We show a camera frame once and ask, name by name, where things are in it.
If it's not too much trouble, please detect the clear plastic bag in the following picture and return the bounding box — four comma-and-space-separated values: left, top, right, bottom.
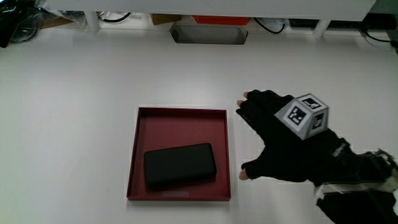
33, 0, 87, 25

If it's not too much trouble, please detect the black battery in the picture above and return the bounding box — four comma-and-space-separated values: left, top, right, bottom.
143, 142, 218, 189

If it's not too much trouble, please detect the grey cable opening tray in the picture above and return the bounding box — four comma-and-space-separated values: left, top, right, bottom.
169, 24, 249, 45

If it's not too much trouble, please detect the black curved cable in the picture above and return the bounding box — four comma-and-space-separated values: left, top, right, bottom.
252, 17, 287, 35

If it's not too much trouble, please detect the person's right forearm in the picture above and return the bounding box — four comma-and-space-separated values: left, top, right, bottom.
313, 148, 398, 224

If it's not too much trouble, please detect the black thick cable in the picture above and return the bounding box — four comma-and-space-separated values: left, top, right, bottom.
359, 24, 398, 48

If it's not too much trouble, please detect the black power strip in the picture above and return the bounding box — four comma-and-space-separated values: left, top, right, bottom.
288, 13, 398, 31

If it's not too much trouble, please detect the brown cardboard box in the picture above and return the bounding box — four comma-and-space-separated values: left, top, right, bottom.
149, 13, 182, 26

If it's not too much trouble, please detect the black cable loop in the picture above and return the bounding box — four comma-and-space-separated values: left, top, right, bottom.
99, 12, 133, 24

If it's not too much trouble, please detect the orange box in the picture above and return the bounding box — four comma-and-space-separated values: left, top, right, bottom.
192, 15, 252, 26

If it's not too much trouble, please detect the person's right hand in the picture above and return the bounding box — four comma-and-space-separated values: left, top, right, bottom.
235, 89, 356, 187

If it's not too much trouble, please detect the white shelf leg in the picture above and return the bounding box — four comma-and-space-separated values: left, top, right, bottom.
83, 11, 102, 32
312, 19, 332, 39

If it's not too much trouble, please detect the black bag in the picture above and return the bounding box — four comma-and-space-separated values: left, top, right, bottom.
0, 0, 45, 49

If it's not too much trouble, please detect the white shelf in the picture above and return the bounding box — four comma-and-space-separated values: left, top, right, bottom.
46, 0, 377, 22

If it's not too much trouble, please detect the dark red square plate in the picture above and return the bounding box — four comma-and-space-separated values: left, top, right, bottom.
126, 106, 232, 202

